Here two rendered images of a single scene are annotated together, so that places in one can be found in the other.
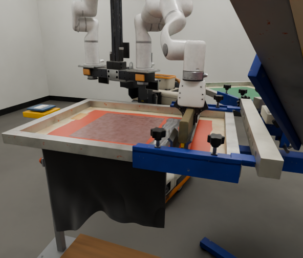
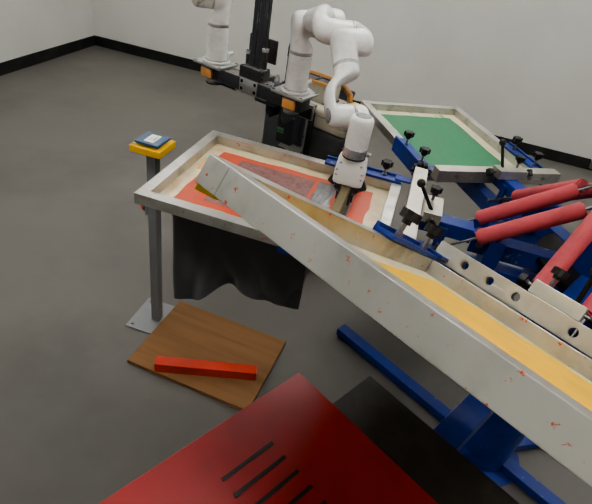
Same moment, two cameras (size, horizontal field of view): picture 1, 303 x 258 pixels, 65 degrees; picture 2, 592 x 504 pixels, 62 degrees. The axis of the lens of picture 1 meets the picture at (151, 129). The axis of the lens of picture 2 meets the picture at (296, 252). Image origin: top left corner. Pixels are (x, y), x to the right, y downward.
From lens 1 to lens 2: 0.77 m
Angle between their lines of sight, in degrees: 17
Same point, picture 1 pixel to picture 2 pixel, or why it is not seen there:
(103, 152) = (248, 232)
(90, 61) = (214, 57)
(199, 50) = (365, 130)
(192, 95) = (350, 174)
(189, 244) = (323, 331)
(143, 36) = (301, 47)
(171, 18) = (342, 70)
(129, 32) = not seen: outside the picture
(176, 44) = (341, 113)
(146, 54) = (302, 72)
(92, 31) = (222, 12)
